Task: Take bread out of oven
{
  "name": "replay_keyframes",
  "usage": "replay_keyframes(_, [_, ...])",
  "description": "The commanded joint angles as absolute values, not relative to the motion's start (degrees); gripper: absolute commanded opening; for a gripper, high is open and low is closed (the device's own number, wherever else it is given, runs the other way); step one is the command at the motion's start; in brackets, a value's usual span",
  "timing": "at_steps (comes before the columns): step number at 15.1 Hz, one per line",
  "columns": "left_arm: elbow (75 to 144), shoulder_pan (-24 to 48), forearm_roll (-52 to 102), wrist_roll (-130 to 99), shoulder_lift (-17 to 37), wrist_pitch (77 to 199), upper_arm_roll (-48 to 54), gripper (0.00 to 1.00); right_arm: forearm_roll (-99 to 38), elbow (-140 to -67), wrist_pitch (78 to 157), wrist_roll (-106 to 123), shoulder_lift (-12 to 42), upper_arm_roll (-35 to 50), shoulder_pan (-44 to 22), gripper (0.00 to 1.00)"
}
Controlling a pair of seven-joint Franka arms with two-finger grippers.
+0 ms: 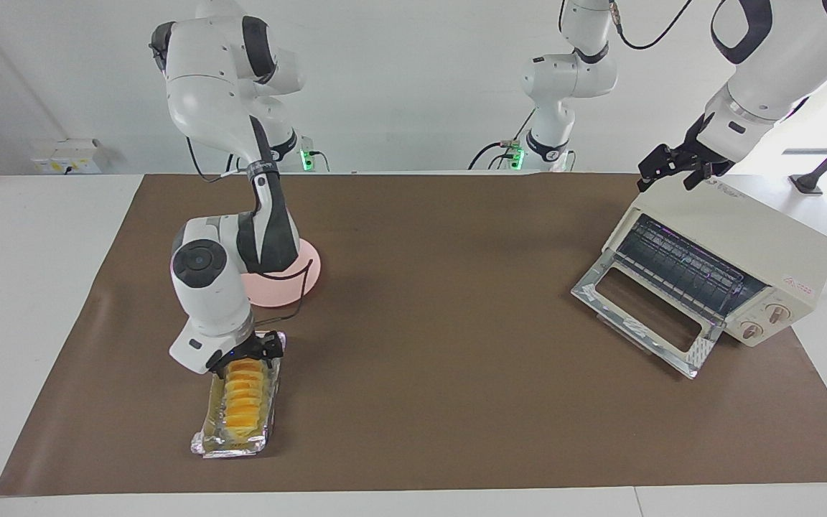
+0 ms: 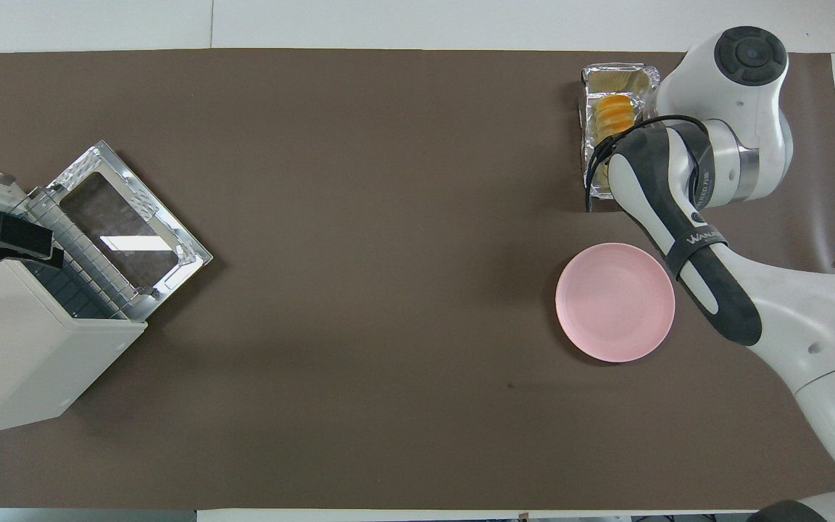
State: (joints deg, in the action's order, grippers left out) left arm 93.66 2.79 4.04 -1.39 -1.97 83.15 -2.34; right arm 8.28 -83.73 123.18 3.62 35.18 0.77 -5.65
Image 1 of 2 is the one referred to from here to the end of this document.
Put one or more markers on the cream oven knob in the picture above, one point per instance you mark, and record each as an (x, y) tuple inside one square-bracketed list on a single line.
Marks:
[(777, 313), (751, 331)]

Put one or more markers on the metal oven rack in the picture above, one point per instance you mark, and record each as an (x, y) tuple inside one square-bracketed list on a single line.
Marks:
[(686, 262)]

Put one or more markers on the green lit base connector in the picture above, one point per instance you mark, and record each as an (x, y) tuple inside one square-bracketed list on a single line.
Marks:
[(517, 156), (306, 159)]

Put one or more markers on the brown table mat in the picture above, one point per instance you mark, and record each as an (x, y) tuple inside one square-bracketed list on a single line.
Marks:
[(456, 402)]

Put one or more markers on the cream toaster oven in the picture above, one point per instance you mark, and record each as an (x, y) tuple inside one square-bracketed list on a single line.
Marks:
[(765, 237)]

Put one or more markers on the pink round plate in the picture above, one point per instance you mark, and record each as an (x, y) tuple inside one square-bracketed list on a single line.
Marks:
[(277, 287)]

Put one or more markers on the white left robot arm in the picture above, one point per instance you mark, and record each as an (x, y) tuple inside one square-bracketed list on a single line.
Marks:
[(787, 57)]

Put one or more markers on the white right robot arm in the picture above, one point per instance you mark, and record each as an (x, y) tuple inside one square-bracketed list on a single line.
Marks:
[(205, 287)]

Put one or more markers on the white wall socket box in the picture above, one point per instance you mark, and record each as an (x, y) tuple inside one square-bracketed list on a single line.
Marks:
[(69, 154)]

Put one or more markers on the aluminium foil tray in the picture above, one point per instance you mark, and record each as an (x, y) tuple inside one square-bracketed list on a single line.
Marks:
[(230, 446)]

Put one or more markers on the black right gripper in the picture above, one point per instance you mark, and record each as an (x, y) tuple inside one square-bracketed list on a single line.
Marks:
[(248, 346)]

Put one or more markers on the glass oven door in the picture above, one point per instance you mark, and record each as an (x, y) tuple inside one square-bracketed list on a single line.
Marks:
[(643, 334)]

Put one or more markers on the sliced golden bread loaf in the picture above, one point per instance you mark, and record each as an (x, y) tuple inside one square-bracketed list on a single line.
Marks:
[(245, 402)]

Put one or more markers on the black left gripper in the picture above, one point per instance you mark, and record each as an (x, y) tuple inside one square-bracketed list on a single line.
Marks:
[(701, 156)]

